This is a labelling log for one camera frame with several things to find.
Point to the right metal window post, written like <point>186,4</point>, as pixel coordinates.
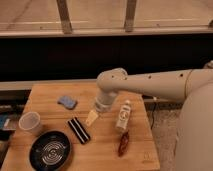
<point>130,15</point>

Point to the black striped box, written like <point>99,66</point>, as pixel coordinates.
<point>79,130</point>

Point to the metal window post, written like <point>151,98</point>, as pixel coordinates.
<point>64,16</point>
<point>130,15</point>

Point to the clear plastic cup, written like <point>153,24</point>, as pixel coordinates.
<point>31,122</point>

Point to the blue sponge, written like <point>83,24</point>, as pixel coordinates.
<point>67,102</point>

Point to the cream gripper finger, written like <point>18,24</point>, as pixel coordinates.
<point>92,116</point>

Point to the brown chip bag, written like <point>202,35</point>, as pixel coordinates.
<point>123,144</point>

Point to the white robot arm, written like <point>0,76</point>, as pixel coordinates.
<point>192,87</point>

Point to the left metal window post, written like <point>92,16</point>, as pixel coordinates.
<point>64,16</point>

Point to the black ceramic bowl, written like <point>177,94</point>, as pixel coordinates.
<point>50,151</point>

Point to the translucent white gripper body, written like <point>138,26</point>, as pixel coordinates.
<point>104,101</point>

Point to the white plastic bottle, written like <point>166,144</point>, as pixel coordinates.
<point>123,116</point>

